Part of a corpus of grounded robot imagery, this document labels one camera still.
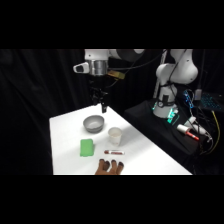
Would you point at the blue lit electronics box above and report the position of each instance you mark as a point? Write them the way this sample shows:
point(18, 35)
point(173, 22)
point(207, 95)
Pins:
point(189, 98)

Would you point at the green lit control box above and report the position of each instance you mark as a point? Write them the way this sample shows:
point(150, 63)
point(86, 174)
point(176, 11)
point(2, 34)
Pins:
point(173, 116)

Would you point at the grey bowl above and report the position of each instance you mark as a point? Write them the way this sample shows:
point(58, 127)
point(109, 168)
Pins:
point(93, 123)

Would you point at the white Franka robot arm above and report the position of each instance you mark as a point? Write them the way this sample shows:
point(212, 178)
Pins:
point(176, 71)

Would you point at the green sponge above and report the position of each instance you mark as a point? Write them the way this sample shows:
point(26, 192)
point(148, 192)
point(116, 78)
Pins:
point(86, 147)

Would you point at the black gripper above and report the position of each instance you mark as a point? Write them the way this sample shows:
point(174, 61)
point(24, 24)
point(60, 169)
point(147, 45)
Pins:
point(98, 87)

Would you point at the black robot stand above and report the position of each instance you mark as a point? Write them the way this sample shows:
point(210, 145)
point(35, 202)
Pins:
point(146, 123)

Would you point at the white paper cup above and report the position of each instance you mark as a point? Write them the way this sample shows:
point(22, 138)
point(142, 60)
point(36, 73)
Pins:
point(114, 136)

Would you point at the keyboard with blue backlight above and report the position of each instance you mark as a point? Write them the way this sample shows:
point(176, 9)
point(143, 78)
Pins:
point(211, 101)

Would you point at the yellow wrist camera mount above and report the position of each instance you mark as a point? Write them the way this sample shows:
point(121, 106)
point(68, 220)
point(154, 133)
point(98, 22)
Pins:
point(116, 74)

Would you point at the red marker pen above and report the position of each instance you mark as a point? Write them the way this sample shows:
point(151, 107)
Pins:
point(114, 152)

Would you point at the white and red marker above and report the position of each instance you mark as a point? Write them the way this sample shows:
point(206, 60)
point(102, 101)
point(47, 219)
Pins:
point(186, 131)

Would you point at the black curtain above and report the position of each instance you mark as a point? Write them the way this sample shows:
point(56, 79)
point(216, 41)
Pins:
point(36, 96)

